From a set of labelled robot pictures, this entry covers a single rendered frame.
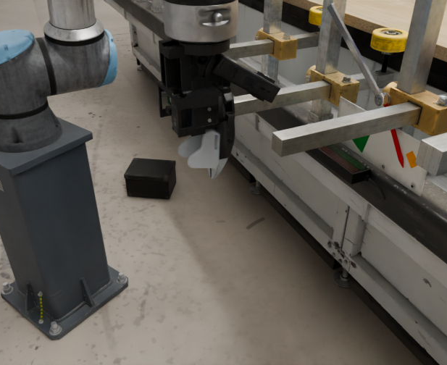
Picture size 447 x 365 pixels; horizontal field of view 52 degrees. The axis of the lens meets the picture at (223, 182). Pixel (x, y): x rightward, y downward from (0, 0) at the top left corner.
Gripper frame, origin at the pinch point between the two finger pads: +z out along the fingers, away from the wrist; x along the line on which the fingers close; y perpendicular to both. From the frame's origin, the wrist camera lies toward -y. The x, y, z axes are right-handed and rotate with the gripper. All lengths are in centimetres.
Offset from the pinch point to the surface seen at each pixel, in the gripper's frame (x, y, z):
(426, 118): 4.1, -38.2, -2.2
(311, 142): 2.0, -15.6, -1.9
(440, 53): -12, -59, -6
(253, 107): -22.9, -19.6, 3.0
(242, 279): -49, -34, 83
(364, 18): -38, -60, -7
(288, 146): 1.9, -11.4, -2.0
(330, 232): -41, -64, 66
